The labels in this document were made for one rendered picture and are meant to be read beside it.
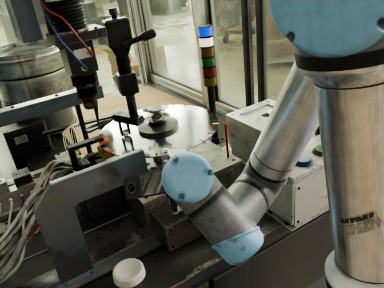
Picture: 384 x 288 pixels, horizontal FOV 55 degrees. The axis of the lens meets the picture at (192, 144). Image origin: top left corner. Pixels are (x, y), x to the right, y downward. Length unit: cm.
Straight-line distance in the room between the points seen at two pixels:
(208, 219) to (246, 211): 6
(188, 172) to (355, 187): 23
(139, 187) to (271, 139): 29
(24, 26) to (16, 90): 60
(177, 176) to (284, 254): 58
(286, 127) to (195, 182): 16
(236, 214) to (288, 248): 50
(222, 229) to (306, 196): 39
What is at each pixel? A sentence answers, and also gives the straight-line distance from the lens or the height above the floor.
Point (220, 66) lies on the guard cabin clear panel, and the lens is 153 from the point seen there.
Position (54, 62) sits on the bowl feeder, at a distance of 155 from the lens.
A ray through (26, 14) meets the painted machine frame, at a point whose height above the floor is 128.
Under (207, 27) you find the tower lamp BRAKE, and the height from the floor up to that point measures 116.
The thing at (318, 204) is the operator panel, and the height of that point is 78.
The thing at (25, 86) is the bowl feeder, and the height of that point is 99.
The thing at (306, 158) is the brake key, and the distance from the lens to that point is 91.
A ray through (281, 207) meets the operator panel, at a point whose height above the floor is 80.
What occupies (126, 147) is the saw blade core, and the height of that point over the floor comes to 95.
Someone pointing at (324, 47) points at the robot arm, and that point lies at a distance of 34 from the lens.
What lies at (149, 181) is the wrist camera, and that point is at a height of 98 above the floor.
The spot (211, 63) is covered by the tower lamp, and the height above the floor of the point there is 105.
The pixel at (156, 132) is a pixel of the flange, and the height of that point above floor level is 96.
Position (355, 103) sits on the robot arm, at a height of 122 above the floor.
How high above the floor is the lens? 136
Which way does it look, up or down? 27 degrees down
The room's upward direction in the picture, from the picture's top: 7 degrees counter-clockwise
